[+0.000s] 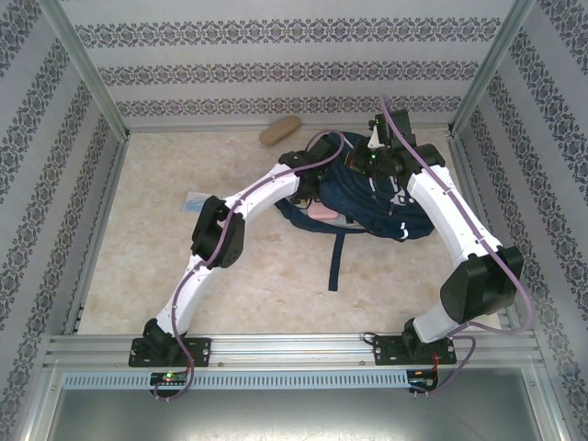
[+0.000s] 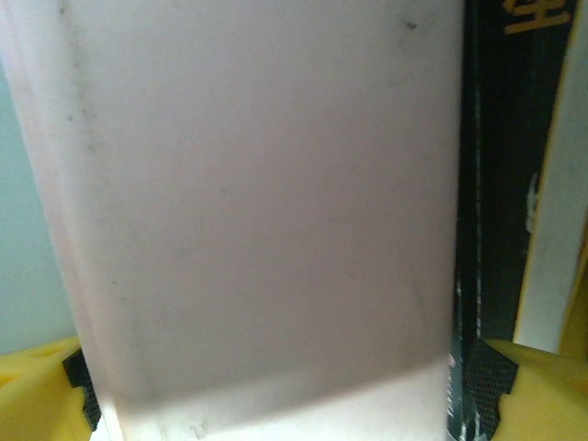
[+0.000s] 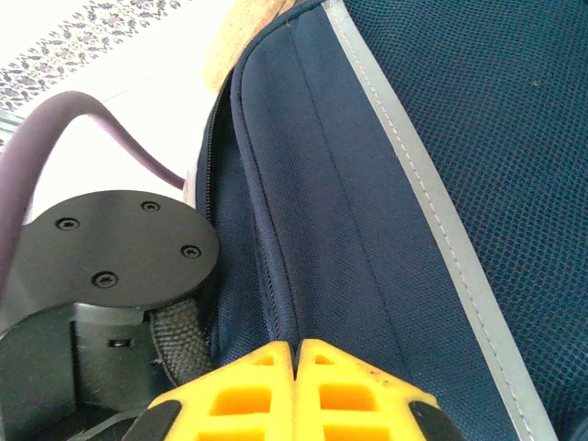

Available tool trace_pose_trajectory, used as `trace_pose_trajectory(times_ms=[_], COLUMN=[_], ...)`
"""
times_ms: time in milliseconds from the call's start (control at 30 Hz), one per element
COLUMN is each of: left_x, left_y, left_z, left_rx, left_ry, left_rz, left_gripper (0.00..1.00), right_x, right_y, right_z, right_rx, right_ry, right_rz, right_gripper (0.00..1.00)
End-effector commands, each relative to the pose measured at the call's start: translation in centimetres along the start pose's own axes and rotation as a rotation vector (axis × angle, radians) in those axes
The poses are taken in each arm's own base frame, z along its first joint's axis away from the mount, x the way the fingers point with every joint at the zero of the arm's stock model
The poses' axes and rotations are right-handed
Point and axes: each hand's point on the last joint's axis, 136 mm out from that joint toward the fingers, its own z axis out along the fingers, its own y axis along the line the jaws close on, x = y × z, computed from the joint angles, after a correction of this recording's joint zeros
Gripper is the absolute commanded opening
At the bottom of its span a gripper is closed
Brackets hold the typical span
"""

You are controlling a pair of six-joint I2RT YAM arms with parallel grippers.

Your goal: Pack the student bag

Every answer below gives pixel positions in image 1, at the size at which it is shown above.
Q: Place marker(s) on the aluminium frame post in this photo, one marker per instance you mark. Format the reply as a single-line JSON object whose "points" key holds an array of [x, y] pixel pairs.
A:
{"points": [[87, 69], [494, 64]]}

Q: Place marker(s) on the clear plastic blue mask pack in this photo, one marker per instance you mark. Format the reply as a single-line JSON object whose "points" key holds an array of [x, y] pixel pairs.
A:
{"points": [[194, 202]]}

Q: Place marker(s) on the aluminium mounting rail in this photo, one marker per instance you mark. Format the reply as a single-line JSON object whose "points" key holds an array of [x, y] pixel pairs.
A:
{"points": [[294, 349]]}

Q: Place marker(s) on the pink pencil case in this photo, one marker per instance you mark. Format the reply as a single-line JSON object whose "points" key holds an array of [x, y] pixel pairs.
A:
{"points": [[324, 213]]}

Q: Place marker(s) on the right aluminium side rail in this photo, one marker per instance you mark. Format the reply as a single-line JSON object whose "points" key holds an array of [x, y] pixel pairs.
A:
{"points": [[468, 184]]}

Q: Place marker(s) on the tan glasses case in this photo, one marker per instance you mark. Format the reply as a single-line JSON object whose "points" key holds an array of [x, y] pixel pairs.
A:
{"points": [[279, 131]]}

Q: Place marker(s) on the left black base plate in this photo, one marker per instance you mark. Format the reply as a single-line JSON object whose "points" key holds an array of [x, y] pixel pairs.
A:
{"points": [[200, 351]]}

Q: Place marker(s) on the left small circuit board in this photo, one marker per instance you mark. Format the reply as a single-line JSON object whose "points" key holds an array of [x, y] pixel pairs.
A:
{"points": [[170, 377]]}

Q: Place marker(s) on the navy blue backpack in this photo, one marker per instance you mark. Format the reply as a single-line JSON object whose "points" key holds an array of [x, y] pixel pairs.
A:
{"points": [[363, 202]]}

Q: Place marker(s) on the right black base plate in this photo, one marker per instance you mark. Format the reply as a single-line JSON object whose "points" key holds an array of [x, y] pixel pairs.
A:
{"points": [[383, 351]]}

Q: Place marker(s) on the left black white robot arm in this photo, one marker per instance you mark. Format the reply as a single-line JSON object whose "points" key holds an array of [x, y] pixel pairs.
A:
{"points": [[262, 193]]}

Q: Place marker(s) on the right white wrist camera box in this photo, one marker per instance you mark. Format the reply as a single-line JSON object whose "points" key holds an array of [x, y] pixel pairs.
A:
{"points": [[376, 138]]}

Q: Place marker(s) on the aluminium side rail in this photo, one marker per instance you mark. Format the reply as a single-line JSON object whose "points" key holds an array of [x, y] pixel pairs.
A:
{"points": [[98, 229], [468, 184]]}

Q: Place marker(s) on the left aluminium side rail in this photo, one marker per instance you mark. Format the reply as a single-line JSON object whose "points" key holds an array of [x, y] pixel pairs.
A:
{"points": [[98, 229]]}

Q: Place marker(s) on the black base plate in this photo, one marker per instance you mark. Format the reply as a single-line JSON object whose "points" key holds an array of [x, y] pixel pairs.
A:
{"points": [[383, 351], [200, 351]]}

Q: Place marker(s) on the right aluminium frame post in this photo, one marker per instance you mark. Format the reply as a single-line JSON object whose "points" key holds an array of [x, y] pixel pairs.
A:
{"points": [[494, 64]]}

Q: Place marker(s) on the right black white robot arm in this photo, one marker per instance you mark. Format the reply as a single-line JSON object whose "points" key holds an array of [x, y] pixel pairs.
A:
{"points": [[441, 206]]}

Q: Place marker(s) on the right small circuit board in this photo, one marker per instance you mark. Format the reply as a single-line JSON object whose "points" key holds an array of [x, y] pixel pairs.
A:
{"points": [[422, 380]]}

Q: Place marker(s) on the left aluminium frame post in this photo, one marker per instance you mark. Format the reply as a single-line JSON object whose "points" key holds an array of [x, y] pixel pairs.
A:
{"points": [[87, 69]]}

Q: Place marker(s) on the aluminium back rail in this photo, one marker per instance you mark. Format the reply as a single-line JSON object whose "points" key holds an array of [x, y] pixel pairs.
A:
{"points": [[161, 128]]}

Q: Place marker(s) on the small circuit board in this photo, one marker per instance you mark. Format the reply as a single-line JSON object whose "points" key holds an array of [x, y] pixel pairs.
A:
{"points": [[170, 377], [422, 380]]}

